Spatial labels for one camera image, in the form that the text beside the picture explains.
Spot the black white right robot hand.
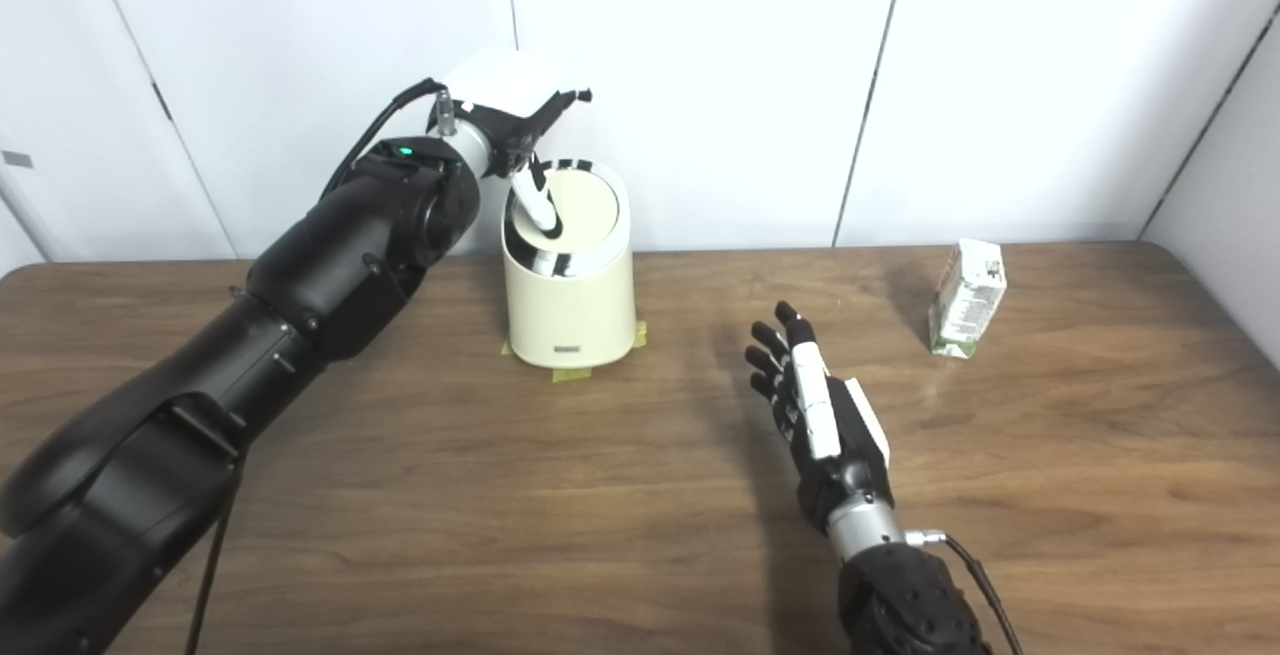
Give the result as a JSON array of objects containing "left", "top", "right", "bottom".
[{"left": 745, "top": 301, "right": 894, "bottom": 534}]

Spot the cream-colored plastic bin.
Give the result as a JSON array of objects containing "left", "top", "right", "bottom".
[{"left": 500, "top": 160, "right": 638, "bottom": 370}]

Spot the cream round bin lid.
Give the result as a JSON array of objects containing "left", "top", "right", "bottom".
[{"left": 540, "top": 167, "right": 622, "bottom": 262}]

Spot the white green milk carton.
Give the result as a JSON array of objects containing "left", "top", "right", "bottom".
[{"left": 927, "top": 239, "right": 1008, "bottom": 360}]

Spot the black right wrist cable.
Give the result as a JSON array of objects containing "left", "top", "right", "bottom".
[{"left": 905, "top": 529, "right": 1023, "bottom": 655}]

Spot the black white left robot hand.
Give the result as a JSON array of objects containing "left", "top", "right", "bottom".
[{"left": 447, "top": 47, "right": 601, "bottom": 278}]

